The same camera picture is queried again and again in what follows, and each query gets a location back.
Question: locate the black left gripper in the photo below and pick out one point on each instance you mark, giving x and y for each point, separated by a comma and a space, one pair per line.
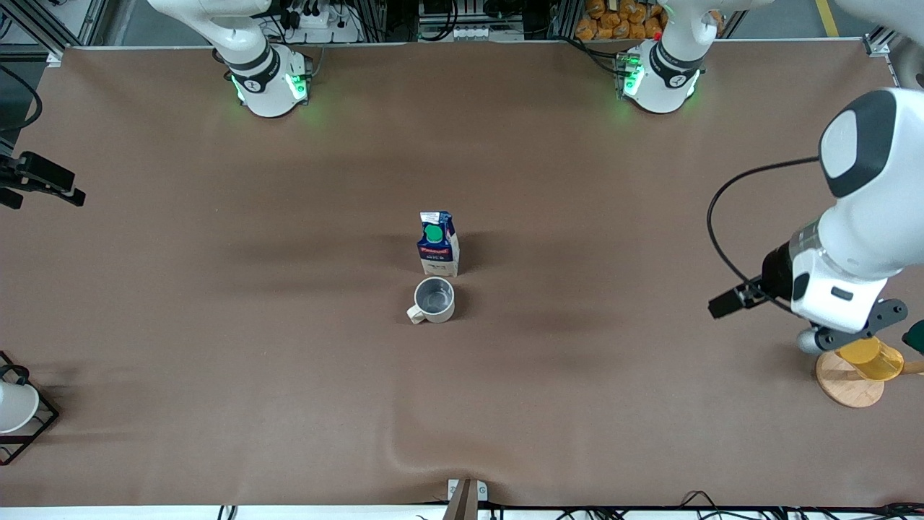
775, 274

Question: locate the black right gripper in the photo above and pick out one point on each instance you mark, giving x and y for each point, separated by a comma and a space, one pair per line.
29, 175

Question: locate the beige mug with grey inside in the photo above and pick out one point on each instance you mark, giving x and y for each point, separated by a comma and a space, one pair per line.
434, 300

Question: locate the blue white milk carton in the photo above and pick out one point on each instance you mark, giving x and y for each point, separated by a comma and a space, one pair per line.
438, 249

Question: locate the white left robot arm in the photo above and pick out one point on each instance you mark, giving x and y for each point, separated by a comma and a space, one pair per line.
873, 217

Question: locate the yellow plastic cup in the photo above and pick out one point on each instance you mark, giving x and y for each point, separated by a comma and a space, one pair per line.
873, 361

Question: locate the dark green cup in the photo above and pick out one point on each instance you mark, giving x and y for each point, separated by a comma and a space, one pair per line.
915, 338

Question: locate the white cup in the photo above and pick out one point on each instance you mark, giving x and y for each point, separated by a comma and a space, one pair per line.
14, 408

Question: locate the wooden mug stand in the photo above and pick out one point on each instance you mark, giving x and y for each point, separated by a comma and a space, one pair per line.
848, 386

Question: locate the orange snack bags pile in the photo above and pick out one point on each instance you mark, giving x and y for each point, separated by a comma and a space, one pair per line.
621, 20

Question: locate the brown table cover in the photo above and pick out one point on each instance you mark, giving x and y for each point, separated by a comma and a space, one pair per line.
462, 144

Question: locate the white power strip with plugs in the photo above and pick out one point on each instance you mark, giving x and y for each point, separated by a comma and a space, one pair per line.
328, 25

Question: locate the small white power strip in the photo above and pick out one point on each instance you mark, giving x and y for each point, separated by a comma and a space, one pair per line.
473, 32

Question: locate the dark grey camera bracket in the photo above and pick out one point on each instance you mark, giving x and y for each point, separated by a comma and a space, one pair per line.
884, 318

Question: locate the aluminium frame post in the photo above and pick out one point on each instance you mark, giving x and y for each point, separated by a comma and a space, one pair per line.
881, 40
50, 29

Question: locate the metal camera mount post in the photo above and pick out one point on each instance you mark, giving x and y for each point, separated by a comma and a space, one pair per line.
465, 498

